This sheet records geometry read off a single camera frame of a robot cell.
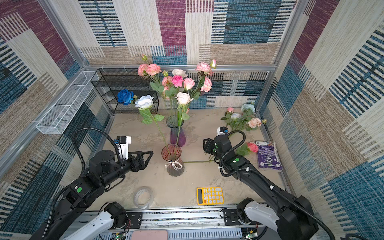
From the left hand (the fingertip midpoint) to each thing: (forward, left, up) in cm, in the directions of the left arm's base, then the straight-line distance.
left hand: (147, 151), depth 66 cm
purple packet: (+10, -65, -26) cm, 71 cm away
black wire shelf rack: (+54, +36, -2) cm, 65 cm away
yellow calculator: (-12, -28, -27) cm, 41 cm away
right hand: (+10, -27, -11) cm, 30 cm away
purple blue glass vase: (+25, -8, -13) cm, 29 cm away
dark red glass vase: (+6, -8, -13) cm, 17 cm away
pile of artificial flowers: (+37, -57, -24) cm, 72 cm away
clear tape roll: (-12, +7, -29) cm, 32 cm away
